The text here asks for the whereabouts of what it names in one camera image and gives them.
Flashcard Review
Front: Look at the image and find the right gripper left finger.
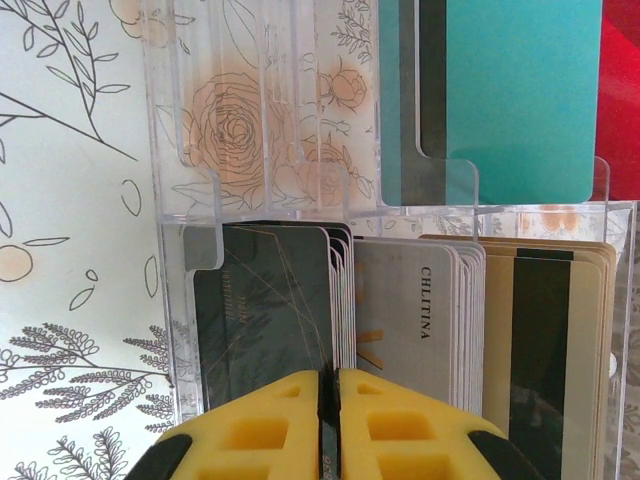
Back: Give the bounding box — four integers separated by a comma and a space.
127, 369, 327, 480

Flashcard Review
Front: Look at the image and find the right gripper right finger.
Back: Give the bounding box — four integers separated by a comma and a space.
333, 367, 547, 480

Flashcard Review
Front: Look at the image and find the light grey CHLITINA VIP card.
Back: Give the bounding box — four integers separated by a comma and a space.
353, 237, 460, 407

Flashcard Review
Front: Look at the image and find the dark patterned VIP card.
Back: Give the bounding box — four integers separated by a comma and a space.
183, 223, 346, 480

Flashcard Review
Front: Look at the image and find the clear acrylic card organizer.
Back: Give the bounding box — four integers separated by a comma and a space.
139, 0, 640, 480

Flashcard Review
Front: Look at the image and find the dark patterned card stack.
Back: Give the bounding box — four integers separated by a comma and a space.
327, 224, 358, 370

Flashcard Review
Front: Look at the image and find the gold card stack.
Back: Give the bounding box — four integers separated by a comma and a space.
418, 232, 620, 480

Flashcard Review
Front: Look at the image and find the teal card stack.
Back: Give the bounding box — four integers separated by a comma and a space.
377, 0, 605, 209

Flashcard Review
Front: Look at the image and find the red card stack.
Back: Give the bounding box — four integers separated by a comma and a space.
593, 0, 640, 202

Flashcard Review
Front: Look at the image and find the floral patterned table mat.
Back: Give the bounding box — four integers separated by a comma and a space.
0, 0, 640, 480

